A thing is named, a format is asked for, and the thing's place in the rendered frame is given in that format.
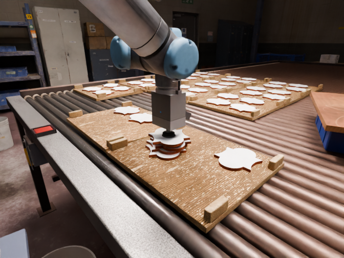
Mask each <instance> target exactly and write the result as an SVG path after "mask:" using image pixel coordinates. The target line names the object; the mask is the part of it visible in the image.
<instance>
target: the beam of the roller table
mask: <svg viewBox="0 0 344 258"><path fill-rule="evenodd" d="M6 101H7V105H8V106H9V108H10V109H11V111H12V112H13V114H14V115H15V116H16V118H17V119H18V120H19V122H20V123H21V125H22V126H23V127H24V129H25V130H26V132H27V133H28V134H29V136H30V137H31V139H32V140H33V142H34V143H35V144H36V146H37V147H38V149H39V150H40V151H41V153H42V154H43V156H44V157H45V158H46V160H47V161H48V163H49V164H50V165H51V167H52V168H53V169H54V171H55V172H56V174H57V175H58V177H59V178H60V179H61V181H62V182H63V184H64V185H65V187H66V188H67V189H68V191H69V192H70V194H71V195H72V197H73V198H74V199H75V201H76V202H77V204H78V205H79V206H80V208H81V209H82V211H83V212H84V213H85V215H86V216H87V217H88V219H89V220H90V222H91V223H92V224H93V226H94V227H95V229H96V230H97V232H98V233H99V234H100V236H101V237H102V239H103V240H104V241H105V243H106V244H107V246H108V247H109V248H110V250H111V252H112V253H113V254H114V256H115V257H116V258H194V257H193V256H192V255H191V254H190V253H189V252H188V251H187V250H186V249H185V248H184V247H183V246H182V245H180V244H179V243H178V242H177V241H176V240H175V239H174V238H173V237H172V236H171V235H170V234H169V233H168V232H167V231H165V230H164V229H163V228H162V227H161V226H160V225H159V224H158V223H157V222H156V221H155V220H154V219H153V218H151V217H150V216H149V215H148V214H147V213H146V212H145V211H144V210H143V209H142V208H141V207H140V206H139V205H137V204H136V203H135V202H134V201H133V200H132V199H131V198H130V197H129V196H128V195H127V194H126V193H125V192H123V191H122V190H121V189H120V188H119V187H118V186H117V185H116V184H115V183H114V182H113V181H112V180H111V179H110V178H108V177H107V176H106V175H105V174H104V173H103V172H102V171H101V170H100V169H99V168H98V167H97V166H96V165H95V164H93V163H92V162H91V161H90V160H89V159H88V158H87V157H86V156H85V155H84V154H83V153H82V152H81V151H79V150H78V149H77V148H76V147H75V146H74V145H73V144H72V143H71V142H70V141H69V140H68V139H67V138H65V137H64V136H63V135H62V134H61V133H60V132H59V131H58V130H57V133H55V134H51V135H46V136H42V137H38V138H35V136H34V135H33V134H32V132H31V128H35V127H40V126H45V125H49V124H50V123H49V122H48V121H47V120H46V119H45V118H44V117H43V116H42V115H41V114H40V113H39V112H38V111H36V110H35V109H34V108H33V107H32V106H31V105H30V104H28V103H27V102H26V101H25V100H24V99H23V98H22V97H21V96H20V95H18V96H11V97H6Z"/></svg>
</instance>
